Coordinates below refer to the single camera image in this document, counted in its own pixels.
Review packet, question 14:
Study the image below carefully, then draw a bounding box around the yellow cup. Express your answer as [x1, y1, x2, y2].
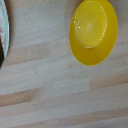
[68, 0, 119, 66]

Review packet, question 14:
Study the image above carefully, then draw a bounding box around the white plate with floral rim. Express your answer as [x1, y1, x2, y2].
[0, 0, 10, 68]

